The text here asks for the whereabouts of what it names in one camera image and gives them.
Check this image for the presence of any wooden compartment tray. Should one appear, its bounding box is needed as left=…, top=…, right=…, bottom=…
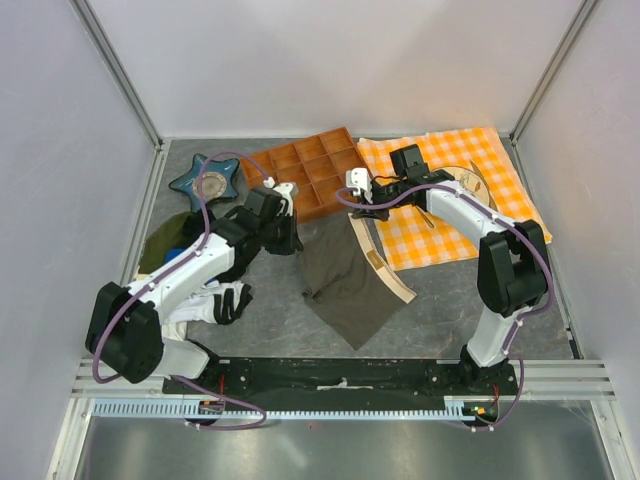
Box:
left=241, top=127, right=366, bottom=224

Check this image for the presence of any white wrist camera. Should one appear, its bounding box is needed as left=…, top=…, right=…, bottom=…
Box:
left=263, top=177, right=299, bottom=216
left=345, top=167, right=372, bottom=198

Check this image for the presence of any olive grey underwear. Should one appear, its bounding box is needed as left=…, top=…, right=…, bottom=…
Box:
left=299, top=214, right=416, bottom=350

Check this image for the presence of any bird pattern ceramic plate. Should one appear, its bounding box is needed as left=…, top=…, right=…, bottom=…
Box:
left=443, top=166, right=478, bottom=200

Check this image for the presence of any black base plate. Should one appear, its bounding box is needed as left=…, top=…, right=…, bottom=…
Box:
left=193, top=351, right=519, bottom=410

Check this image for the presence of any gold fork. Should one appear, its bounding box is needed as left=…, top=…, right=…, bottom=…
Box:
left=420, top=211, right=436, bottom=229

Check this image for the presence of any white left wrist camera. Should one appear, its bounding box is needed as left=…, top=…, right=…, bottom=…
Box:
left=263, top=177, right=299, bottom=216

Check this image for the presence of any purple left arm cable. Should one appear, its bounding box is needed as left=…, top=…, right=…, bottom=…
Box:
left=92, top=151, right=274, bottom=430

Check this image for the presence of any yellow checkered cloth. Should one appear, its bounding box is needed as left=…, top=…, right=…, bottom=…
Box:
left=357, top=127, right=542, bottom=271

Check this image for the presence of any blue white garment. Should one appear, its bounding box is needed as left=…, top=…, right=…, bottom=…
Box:
left=163, top=248, right=185, bottom=264

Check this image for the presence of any blue star shaped dish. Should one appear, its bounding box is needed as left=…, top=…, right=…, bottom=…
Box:
left=168, top=153, right=240, bottom=212

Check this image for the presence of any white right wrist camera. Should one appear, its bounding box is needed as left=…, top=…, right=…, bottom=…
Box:
left=345, top=167, right=372, bottom=198

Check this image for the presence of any white black striped garment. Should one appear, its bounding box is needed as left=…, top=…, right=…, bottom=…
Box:
left=161, top=280, right=253, bottom=341

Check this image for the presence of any dark green garment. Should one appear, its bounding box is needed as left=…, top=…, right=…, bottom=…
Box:
left=138, top=212, right=191, bottom=274

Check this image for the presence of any gold knife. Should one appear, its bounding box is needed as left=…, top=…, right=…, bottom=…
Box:
left=470, top=162, right=495, bottom=208

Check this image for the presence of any slotted cable duct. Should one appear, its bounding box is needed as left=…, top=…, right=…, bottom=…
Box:
left=92, top=398, right=483, bottom=421

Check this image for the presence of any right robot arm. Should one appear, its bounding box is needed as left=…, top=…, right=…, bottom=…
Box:
left=344, top=145, right=554, bottom=394

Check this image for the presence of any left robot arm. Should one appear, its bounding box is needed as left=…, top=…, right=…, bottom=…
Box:
left=86, top=182, right=302, bottom=393

